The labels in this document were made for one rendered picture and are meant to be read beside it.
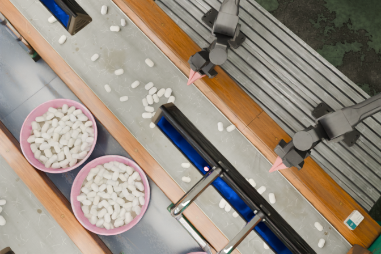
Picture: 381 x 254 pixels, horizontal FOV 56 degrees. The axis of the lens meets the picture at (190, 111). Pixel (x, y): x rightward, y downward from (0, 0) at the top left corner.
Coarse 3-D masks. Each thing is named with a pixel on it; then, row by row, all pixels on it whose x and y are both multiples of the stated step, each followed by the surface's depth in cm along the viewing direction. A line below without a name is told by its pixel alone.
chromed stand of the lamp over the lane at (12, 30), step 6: (0, 12) 112; (0, 18) 112; (6, 24) 116; (12, 30) 120; (12, 36) 124; (18, 36) 125; (18, 42) 128; (24, 42) 130; (24, 48) 133; (30, 48) 135; (30, 54) 138; (36, 54) 138; (36, 60) 141
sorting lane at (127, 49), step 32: (32, 0) 142; (96, 0) 143; (64, 32) 139; (96, 32) 139; (128, 32) 140; (96, 64) 136; (128, 64) 137; (160, 64) 137; (128, 96) 133; (160, 96) 134; (192, 96) 135; (128, 128) 130; (224, 128) 132; (160, 160) 128; (256, 160) 130; (288, 192) 128; (224, 224) 124; (320, 224) 125
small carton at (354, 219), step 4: (352, 212) 124; (356, 212) 123; (352, 216) 122; (356, 216) 122; (360, 216) 122; (348, 220) 122; (352, 220) 122; (356, 220) 122; (360, 220) 122; (348, 224) 121; (352, 224) 121; (356, 224) 122; (352, 228) 121
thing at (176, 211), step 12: (216, 168) 91; (204, 180) 90; (192, 192) 89; (180, 204) 88; (180, 216) 102; (264, 216) 88; (192, 228) 101; (252, 228) 87; (204, 240) 112; (240, 240) 86; (216, 252) 92; (228, 252) 86
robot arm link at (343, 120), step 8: (376, 96) 101; (360, 104) 102; (368, 104) 101; (376, 104) 101; (336, 112) 103; (344, 112) 103; (352, 112) 102; (360, 112) 102; (368, 112) 101; (376, 112) 101; (320, 120) 106; (328, 120) 104; (336, 120) 103; (344, 120) 102; (352, 120) 102; (360, 120) 102; (328, 128) 104; (336, 128) 103; (344, 128) 102; (328, 136) 106; (336, 136) 103
